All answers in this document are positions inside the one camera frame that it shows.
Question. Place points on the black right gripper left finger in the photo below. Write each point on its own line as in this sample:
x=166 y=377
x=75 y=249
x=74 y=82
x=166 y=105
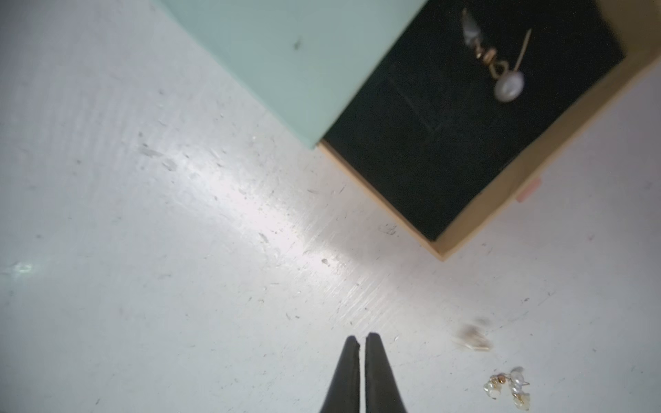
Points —
x=343 y=395

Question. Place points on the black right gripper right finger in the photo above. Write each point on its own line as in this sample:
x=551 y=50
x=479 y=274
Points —
x=381 y=390

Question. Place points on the gold pearl earring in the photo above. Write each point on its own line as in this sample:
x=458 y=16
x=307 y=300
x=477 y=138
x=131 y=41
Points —
x=513 y=382

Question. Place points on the mint green jewelry box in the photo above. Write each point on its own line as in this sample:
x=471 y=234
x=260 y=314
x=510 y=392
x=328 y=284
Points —
x=389 y=90

